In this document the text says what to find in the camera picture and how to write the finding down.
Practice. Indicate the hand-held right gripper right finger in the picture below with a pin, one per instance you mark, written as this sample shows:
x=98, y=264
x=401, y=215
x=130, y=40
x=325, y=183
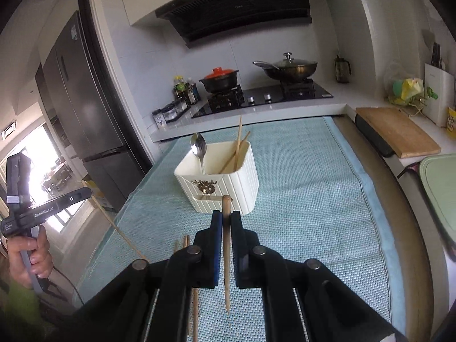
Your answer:
x=238, y=245

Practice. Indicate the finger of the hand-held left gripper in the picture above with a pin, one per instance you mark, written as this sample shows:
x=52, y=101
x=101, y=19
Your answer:
x=73, y=197

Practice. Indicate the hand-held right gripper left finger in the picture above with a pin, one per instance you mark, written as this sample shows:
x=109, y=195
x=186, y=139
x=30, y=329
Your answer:
x=215, y=245

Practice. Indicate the cream ribbed utensil holder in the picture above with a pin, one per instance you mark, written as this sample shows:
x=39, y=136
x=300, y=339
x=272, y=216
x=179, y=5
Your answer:
x=228, y=188

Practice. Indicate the metal spoon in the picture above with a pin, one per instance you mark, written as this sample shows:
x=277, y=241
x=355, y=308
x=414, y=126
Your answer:
x=198, y=146

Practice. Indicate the person's left forearm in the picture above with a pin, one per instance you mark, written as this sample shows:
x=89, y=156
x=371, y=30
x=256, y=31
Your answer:
x=17, y=310

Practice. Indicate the person's left hand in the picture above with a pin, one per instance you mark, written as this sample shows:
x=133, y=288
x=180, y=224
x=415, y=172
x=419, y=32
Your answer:
x=42, y=260

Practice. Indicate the wooden dining table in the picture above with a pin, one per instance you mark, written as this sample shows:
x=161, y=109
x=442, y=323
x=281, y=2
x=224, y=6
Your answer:
x=55, y=181

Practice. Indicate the yellow cardboard box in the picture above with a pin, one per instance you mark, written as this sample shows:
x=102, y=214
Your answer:
x=99, y=196

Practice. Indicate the ceiling light panel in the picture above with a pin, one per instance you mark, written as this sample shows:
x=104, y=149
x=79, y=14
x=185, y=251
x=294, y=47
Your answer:
x=9, y=129

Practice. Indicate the grey steel refrigerator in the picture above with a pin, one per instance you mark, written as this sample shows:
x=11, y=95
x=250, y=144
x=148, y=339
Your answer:
x=85, y=114

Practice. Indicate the teal woven table mat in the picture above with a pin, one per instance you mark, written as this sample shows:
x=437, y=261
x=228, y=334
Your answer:
x=313, y=203

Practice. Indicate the black gas cooktop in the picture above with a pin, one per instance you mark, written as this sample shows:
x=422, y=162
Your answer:
x=263, y=98

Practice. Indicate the black clay pot red lid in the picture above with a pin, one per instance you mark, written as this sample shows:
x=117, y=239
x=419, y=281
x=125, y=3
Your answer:
x=219, y=79

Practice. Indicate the black tray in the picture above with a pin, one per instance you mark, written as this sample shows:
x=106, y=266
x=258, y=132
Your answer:
x=374, y=140

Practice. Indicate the dark wok with glass lid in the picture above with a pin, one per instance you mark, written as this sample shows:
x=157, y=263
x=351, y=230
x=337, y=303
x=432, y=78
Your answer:
x=290, y=67

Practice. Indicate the wooden cutting board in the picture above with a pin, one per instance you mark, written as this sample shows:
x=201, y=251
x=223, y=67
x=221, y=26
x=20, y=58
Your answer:
x=399, y=131

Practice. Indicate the dark glass pitcher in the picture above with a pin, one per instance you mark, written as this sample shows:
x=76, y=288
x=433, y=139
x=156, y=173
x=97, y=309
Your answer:
x=342, y=69

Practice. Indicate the green plastic cutting board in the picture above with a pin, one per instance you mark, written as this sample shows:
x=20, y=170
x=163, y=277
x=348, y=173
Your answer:
x=440, y=192

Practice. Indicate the yellow green plastic bags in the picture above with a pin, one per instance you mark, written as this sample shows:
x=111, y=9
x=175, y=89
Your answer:
x=406, y=87

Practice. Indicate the black range hood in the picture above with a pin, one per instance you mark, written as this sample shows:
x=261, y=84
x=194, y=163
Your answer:
x=238, y=10

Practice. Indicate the yellow printed cup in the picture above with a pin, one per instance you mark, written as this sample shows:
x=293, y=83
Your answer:
x=451, y=118

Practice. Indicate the white knife block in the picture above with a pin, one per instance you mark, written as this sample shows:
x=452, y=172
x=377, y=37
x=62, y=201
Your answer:
x=436, y=92

